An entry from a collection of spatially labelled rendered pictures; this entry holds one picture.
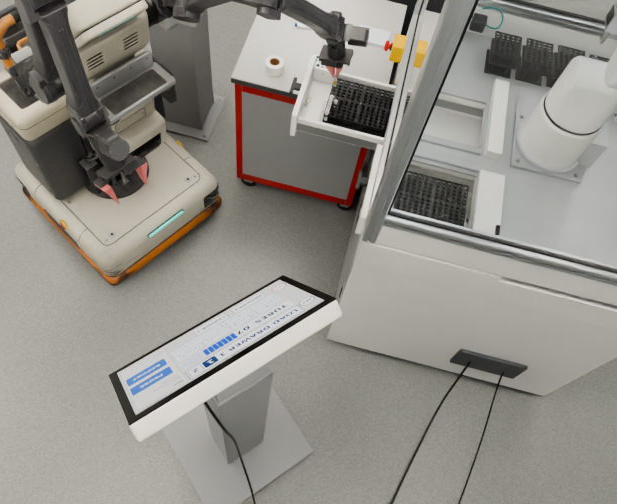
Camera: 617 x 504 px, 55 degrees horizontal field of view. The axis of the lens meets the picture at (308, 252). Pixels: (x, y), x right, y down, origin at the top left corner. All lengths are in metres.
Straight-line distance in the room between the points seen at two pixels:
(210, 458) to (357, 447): 0.58
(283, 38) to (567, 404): 1.94
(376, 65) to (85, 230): 1.34
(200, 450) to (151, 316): 0.61
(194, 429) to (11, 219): 1.30
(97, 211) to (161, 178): 0.30
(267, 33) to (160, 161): 0.72
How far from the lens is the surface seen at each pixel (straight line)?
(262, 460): 2.42
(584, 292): 1.86
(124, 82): 1.93
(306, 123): 2.03
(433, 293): 1.95
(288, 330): 1.32
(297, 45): 2.45
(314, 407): 2.51
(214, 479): 2.41
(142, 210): 2.55
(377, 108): 2.09
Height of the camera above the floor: 2.43
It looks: 62 degrees down
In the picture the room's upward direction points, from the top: 12 degrees clockwise
